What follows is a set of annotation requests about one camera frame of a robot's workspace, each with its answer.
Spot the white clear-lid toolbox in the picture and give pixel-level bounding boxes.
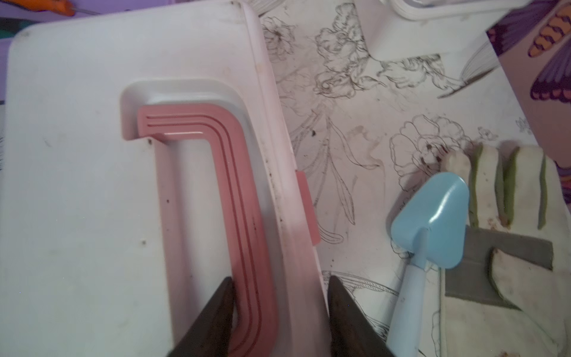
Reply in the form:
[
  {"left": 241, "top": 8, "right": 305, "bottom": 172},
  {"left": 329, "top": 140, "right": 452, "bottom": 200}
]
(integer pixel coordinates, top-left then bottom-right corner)
[{"left": 354, "top": 0, "right": 529, "bottom": 61}]

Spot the orange handled small screwdriver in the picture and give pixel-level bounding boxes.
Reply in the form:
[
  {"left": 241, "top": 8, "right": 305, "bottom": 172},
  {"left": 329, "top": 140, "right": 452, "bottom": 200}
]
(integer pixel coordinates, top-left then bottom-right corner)
[{"left": 1, "top": 0, "right": 99, "bottom": 17}]

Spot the purple toolbox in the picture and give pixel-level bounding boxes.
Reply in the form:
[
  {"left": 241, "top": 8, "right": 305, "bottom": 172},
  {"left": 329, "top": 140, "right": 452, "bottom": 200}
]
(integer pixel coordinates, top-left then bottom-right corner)
[{"left": 1, "top": 0, "right": 176, "bottom": 104}]

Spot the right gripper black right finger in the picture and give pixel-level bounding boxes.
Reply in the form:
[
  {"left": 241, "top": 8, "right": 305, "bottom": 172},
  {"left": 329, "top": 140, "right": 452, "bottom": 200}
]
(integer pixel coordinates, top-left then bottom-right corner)
[{"left": 327, "top": 275, "right": 393, "bottom": 356}]

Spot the blue white toolbox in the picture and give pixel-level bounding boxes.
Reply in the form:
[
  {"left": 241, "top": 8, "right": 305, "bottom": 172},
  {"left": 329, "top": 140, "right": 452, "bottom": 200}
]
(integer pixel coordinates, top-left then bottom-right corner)
[{"left": 1, "top": 1, "right": 330, "bottom": 356}]

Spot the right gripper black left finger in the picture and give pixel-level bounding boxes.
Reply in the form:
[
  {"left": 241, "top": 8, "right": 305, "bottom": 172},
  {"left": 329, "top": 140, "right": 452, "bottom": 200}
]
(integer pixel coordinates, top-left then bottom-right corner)
[{"left": 167, "top": 277, "right": 235, "bottom": 357}]

